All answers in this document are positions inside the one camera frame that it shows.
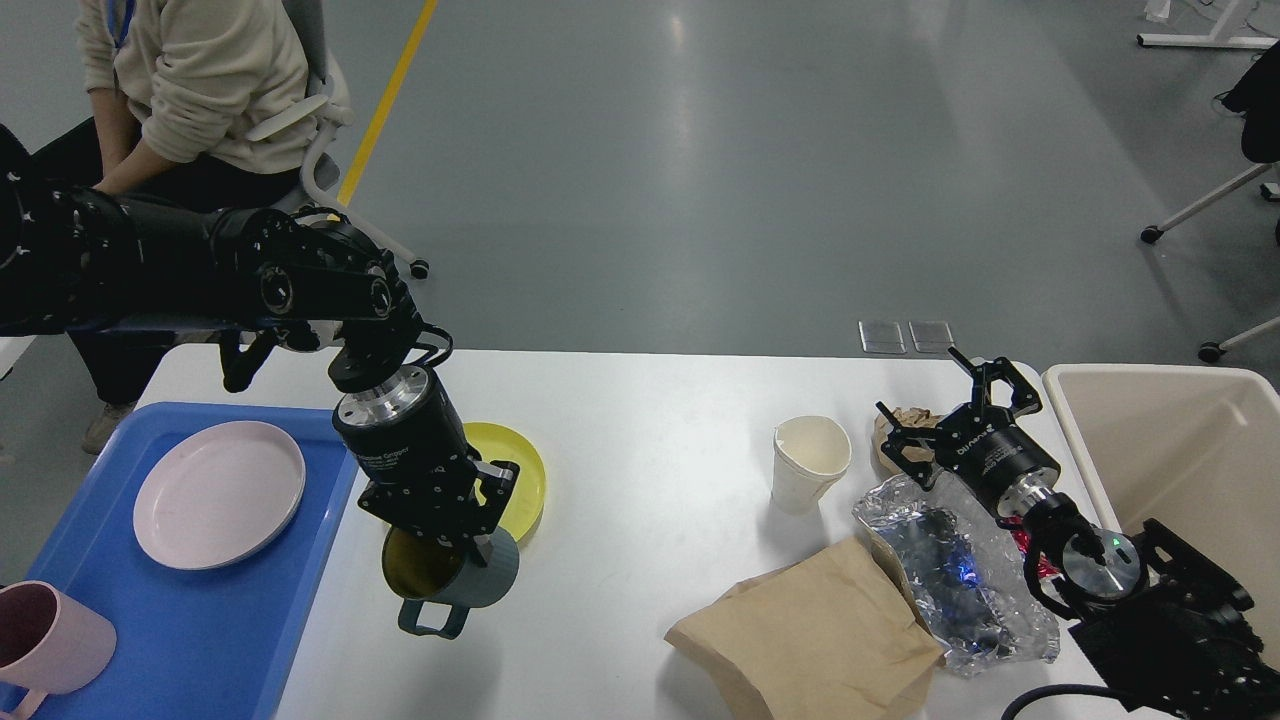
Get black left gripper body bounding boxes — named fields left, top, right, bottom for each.
left=333, top=365, right=492, bottom=546

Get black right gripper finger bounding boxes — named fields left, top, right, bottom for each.
left=876, top=402, right=942, bottom=491
left=947, top=346, right=1044, bottom=419

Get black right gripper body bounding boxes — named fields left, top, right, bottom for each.
left=934, top=406, right=1061, bottom=519

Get yellow plastic plate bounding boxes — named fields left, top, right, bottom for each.
left=463, top=421, right=547, bottom=550

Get dark teal mug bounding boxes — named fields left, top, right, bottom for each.
left=381, top=528, right=520, bottom=641

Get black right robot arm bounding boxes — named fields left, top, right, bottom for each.
left=877, top=348, right=1279, bottom=719

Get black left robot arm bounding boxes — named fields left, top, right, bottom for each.
left=1, top=131, right=518, bottom=568

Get crumpled brown paper ball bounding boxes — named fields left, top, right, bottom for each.
left=872, top=407, right=943, bottom=477

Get crumpled silver foil wrapper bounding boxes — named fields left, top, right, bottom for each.
left=852, top=473, right=1061, bottom=678

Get white paper cup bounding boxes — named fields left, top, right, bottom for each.
left=771, top=415, right=852, bottom=514

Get red wrapper piece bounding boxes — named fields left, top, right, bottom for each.
left=1000, top=518, right=1061, bottom=580

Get beige plastic bin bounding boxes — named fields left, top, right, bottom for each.
left=1043, top=364, right=1279, bottom=665

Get brown paper bag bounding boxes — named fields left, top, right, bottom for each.
left=666, top=538, right=942, bottom=719

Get pink plate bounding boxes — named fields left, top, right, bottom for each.
left=132, top=420, right=306, bottom=571

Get blue plastic tray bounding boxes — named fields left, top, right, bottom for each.
left=27, top=402, right=356, bottom=719

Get white office chair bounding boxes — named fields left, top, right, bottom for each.
left=248, top=1, right=430, bottom=281

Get seated person beige sweater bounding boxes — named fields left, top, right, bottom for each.
left=20, top=0, right=321, bottom=456

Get right side office chair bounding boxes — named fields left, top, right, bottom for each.
left=1140, top=40, right=1280, bottom=364

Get white side table edge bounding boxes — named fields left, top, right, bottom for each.
left=0, top=336, right=35, bottom=380

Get pink mug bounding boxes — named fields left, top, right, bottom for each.
left=1, top=580, right=116, bottom=719

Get white desk frame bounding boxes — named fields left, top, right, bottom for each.
left=1135, top=1, right=1277, bottom=51

